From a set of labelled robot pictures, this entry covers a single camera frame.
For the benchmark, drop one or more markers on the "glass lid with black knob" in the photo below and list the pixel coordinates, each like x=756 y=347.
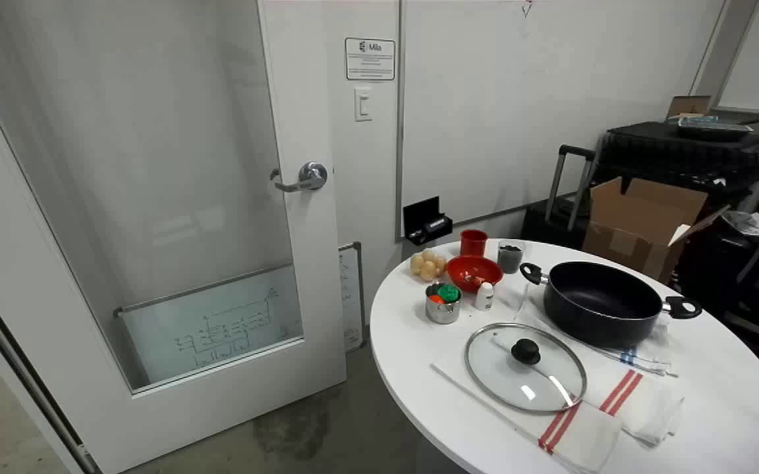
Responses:
x=525 y=351

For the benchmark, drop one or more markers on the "pale yellow bread rolls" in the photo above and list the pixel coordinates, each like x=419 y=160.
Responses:
x=427 y=265

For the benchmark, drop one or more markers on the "white door with frosted glass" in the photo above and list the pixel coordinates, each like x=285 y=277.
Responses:
x=308 y=290

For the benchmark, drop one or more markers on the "metal cup with coloured items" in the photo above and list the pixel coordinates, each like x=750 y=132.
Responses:
x=440 y=307

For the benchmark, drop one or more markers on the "red mug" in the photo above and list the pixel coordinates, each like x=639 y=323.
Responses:
x=472 y=244

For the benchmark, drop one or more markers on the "red bowl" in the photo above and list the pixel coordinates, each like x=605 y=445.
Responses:
x=472 y=274

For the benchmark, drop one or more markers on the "small white shaker bottle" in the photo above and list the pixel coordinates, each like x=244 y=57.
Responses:
x=482 y=295

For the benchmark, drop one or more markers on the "measuring cup with dark contents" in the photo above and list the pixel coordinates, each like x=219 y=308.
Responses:
x=509 y=258

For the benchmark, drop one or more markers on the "large open cardboard box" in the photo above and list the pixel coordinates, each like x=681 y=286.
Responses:
x=639 y=220

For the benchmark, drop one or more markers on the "white towel with red stripes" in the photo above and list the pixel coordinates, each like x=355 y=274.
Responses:
x=651 y=412
x=583 y=441

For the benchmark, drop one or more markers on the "black cart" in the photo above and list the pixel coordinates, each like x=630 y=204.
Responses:
x=677 y=153

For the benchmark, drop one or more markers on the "small cardboard box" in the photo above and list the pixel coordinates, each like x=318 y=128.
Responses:
x=688 y=107

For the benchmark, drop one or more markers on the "white panel leaning on wall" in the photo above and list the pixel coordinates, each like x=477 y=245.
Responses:
x=351 y=294

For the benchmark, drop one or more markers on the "white light switch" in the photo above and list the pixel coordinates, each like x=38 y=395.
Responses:
x=362 y=103

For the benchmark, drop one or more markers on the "white wall sign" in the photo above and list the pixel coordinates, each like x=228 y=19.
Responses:
x=369 y=58

